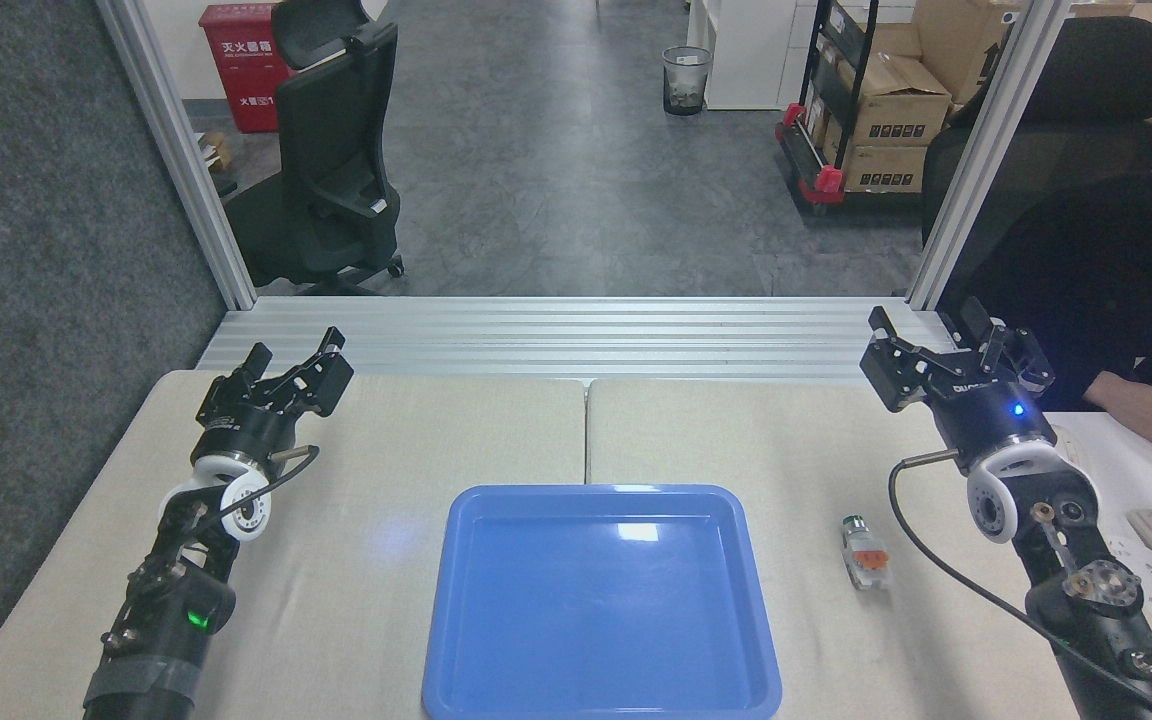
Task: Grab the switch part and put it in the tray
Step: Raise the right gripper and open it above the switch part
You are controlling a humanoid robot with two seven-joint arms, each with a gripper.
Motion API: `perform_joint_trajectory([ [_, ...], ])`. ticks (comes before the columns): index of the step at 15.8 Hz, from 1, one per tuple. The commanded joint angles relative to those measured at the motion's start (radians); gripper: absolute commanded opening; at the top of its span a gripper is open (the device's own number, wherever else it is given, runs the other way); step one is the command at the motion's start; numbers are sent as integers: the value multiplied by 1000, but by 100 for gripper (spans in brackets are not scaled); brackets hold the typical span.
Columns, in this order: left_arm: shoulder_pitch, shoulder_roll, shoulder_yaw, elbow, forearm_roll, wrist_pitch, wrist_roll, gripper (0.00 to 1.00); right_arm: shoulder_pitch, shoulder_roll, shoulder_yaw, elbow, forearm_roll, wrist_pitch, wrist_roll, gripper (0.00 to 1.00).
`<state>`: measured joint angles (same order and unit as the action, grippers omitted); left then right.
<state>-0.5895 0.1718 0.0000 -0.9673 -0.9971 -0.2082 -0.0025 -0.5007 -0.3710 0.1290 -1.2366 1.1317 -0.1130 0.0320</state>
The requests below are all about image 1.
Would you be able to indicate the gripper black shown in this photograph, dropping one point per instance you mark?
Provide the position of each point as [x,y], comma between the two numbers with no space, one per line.
[996,420]
[246,432]

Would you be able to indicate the white orange switch part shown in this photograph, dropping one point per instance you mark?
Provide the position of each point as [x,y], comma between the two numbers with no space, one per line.
[866,560]

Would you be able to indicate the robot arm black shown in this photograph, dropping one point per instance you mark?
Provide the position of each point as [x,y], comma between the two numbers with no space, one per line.
[166,620]
[1076,620]

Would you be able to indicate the blue plastic tray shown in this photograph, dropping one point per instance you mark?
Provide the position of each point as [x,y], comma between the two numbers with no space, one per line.
[601,640]

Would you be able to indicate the small printed cardboard box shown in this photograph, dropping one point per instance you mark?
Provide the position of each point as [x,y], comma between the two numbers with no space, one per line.
[881,168]

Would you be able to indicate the black office chair with headrest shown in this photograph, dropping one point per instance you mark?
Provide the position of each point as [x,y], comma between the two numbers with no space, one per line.
[331,150]

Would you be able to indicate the black cart with red corners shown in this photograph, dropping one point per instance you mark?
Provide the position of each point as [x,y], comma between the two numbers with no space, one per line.
[816,150]

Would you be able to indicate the cardboard box with open flap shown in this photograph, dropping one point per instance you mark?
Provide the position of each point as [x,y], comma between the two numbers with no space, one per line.
[901,105]

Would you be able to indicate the black wide-back office chair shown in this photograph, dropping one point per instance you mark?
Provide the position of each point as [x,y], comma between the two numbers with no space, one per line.
[1086,100]

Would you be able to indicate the red fire extinguisher box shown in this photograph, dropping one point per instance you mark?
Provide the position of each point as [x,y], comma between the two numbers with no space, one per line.
[241,70]

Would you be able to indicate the large cardboard box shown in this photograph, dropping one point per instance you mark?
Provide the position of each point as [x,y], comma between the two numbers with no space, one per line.
[966,45]

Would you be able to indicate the white cabinet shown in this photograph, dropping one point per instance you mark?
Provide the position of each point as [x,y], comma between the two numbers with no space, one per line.
[746,50]

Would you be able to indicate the black mesh waste bin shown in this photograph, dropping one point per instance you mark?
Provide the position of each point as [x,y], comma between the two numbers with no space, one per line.
[686,80]

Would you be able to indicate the silver aluminium post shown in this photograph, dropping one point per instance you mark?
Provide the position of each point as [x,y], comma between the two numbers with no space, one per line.
[176,150]
[986,150]

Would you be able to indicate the silver aluminium table rail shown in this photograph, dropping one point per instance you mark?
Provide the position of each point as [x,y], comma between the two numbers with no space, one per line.
[586,340]

